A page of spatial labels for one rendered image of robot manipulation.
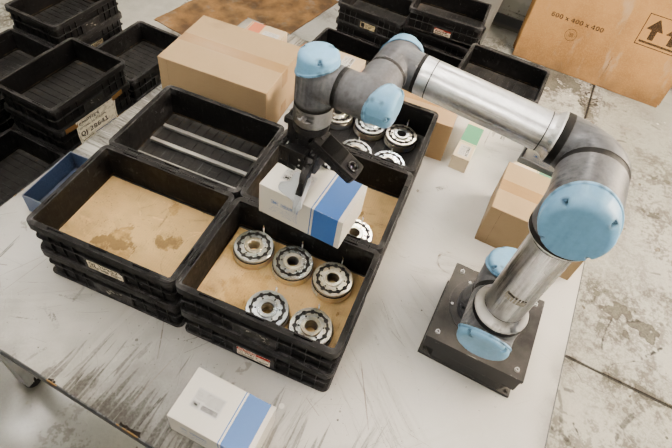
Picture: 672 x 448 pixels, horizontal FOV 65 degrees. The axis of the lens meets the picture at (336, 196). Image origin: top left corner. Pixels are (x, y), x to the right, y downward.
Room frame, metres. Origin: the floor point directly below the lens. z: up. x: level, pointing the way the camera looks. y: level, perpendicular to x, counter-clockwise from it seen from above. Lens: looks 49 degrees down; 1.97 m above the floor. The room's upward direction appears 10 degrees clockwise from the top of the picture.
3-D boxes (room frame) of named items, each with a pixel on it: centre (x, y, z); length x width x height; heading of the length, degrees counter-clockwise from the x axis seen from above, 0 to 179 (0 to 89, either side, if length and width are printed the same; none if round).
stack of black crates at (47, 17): (2.12, 1.42, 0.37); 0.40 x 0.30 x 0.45; 161
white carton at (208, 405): (0.37, 0.16, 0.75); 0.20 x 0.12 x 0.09; 73
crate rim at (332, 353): (0.67, 0.09, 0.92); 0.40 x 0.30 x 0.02; 76
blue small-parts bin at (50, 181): (0.93, 0.77, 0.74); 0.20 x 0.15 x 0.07; 167
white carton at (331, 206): (0.76, 0.05, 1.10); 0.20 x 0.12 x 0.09; 71
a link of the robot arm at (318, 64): (0.76, 0.07, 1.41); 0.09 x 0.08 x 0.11; 70
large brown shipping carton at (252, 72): (1.52, 0.44, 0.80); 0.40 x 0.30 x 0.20; 77
